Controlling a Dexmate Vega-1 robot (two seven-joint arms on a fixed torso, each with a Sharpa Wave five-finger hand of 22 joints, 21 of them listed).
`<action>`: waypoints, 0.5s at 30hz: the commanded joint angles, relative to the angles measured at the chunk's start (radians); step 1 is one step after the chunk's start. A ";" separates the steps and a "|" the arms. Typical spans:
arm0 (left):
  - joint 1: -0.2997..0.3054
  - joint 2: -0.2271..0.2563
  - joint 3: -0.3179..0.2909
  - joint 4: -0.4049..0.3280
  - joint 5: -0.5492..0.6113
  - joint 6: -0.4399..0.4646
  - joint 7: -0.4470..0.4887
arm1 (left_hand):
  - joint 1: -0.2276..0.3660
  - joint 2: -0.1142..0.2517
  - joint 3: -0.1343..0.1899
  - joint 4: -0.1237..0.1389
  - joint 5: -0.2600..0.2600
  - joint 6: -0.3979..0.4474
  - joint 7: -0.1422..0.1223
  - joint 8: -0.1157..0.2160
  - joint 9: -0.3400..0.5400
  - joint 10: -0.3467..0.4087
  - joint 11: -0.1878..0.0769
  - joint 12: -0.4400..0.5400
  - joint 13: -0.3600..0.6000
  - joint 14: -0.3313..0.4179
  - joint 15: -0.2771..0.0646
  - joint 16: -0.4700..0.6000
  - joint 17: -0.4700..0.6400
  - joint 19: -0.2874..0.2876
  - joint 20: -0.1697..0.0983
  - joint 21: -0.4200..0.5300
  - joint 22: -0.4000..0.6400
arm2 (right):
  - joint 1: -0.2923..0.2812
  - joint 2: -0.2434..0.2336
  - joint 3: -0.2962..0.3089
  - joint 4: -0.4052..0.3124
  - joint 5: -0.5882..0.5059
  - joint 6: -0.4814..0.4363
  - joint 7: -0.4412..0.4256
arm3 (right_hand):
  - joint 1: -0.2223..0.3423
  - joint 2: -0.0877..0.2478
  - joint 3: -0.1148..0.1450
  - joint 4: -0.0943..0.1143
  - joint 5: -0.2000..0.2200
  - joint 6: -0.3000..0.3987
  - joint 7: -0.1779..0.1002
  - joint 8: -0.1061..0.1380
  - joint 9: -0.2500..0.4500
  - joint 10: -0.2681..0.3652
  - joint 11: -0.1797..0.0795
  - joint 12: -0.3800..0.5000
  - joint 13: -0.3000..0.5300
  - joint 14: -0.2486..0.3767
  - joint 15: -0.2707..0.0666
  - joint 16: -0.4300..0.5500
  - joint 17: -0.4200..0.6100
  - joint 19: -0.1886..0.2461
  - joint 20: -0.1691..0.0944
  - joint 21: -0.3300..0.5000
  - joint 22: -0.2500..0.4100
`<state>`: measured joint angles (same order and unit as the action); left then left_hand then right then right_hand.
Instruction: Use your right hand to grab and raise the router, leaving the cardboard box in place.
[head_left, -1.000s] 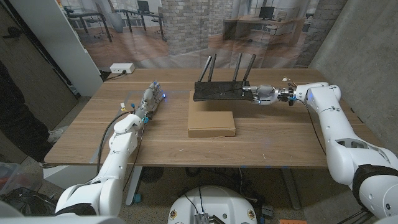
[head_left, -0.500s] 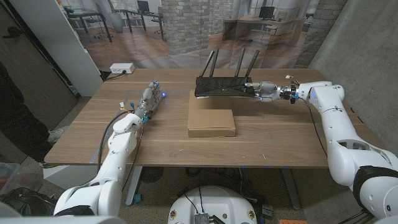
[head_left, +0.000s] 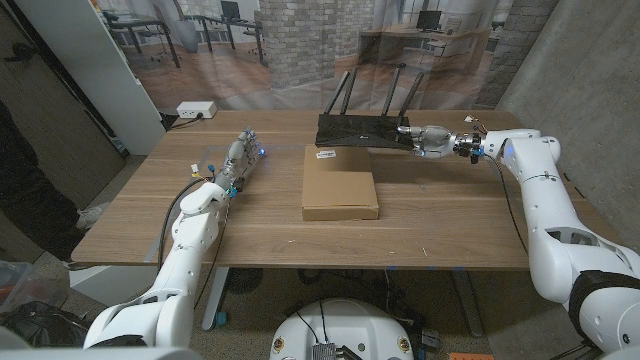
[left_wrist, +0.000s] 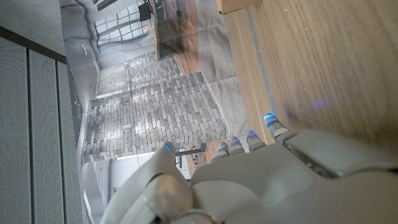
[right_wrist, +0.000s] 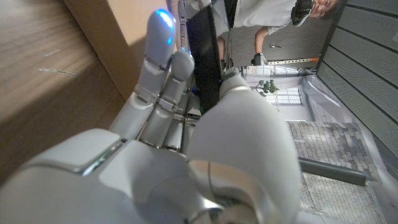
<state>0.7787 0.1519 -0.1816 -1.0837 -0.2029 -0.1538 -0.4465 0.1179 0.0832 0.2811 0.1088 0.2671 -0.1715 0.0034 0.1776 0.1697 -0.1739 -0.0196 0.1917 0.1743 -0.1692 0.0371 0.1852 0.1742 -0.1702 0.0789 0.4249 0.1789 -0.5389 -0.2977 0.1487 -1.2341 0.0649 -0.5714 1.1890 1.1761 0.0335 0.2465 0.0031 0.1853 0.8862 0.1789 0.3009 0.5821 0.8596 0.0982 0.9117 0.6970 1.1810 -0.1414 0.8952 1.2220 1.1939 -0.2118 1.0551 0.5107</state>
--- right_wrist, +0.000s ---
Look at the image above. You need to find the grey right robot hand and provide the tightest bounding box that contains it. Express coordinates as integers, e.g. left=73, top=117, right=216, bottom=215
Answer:
left=0, top=8, right=302, bottom=224

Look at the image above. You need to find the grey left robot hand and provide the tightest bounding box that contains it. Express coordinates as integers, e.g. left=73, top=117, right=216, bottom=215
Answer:
left=177, top=0, right=212, bottom=51

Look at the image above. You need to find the person's bare forearm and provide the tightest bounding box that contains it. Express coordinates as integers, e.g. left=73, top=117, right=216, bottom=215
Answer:
left=254, top=26, right=271, bottom=55

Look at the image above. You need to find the flat brown cardboard box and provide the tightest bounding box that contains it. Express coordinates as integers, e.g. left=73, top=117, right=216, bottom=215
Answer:
left=62, top=0, right=177, bottom=101

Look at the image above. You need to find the person in white shirt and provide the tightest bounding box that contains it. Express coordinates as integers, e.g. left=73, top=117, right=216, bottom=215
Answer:
left=214, top=0, right=343, bottom=68

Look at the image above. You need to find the printed office scene backdrop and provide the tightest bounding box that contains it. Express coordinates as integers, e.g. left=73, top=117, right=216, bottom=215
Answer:
left=242, top=65, right=398, bottom=224

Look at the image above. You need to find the metal rail with orange end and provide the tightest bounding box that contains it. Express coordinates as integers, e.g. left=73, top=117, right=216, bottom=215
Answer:
left=267, top=57, right=320, bottom=66

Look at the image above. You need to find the grey ribbed wall panel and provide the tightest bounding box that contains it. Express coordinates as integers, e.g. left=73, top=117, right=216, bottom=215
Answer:
left=315, top=0, right=398, bottom=158

